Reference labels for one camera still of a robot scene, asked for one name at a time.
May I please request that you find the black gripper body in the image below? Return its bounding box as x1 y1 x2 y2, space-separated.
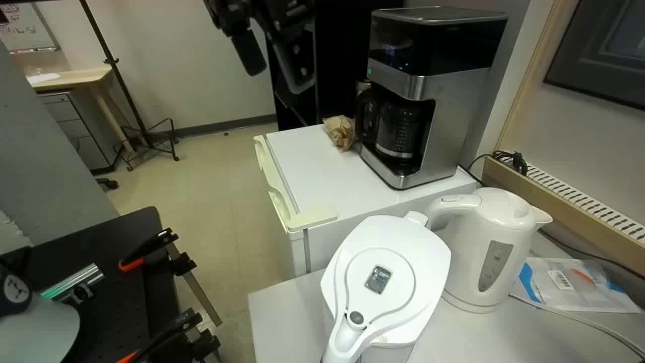
202 0 318 36

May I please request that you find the black tripod stand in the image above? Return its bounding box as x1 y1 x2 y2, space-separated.
79 0 182 172

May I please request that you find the black tall cabinet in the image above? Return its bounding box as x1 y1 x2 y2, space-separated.
270 0 407 133

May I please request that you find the black power plug cable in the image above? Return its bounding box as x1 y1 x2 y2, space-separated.
464 147 531 187

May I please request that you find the black clamp orange handle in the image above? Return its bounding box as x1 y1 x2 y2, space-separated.
113 306 223 363
117 226 200 278

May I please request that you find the grey kettle cord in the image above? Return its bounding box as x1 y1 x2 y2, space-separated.
507 293 645 360

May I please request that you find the white mini fridge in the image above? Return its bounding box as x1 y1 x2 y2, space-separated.
251 122 481 278

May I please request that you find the grey partition panel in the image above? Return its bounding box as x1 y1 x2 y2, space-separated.
0 38 121 248

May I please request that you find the grey round disc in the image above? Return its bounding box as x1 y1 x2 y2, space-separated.
0 290 82 363

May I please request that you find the white electric kettle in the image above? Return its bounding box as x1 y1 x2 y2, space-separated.
422 185 553 315

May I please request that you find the grey filing cabinet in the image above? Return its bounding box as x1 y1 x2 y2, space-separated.
37 89 121 174

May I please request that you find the wooden ledge with white grille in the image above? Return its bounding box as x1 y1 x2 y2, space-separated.
481 151 645 278

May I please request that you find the grey metal bar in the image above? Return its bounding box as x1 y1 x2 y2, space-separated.
37 263 107 304

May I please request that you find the light wooden desk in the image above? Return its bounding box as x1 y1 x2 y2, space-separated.
25 63 136 161

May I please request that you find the wooden slat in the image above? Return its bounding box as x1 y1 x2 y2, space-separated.
165 240 223 329

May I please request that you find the black and silver coffeemaker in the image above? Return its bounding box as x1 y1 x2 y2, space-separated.
353 6 509 192

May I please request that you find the whiteboard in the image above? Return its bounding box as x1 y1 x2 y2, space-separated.
0 0 61 56

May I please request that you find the dark framed picture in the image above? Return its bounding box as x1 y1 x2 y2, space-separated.
542 0 645 112

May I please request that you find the glass coffee carafe black handle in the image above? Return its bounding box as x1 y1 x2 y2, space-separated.
354 83 428 163

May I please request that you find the black round cap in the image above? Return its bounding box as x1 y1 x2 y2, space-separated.
0 246 36 319

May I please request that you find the brown crumpled paper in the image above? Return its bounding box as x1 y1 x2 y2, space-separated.
321 112 358 153

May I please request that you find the white water filter pitcher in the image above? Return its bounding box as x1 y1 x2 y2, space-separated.
318 209 453 363

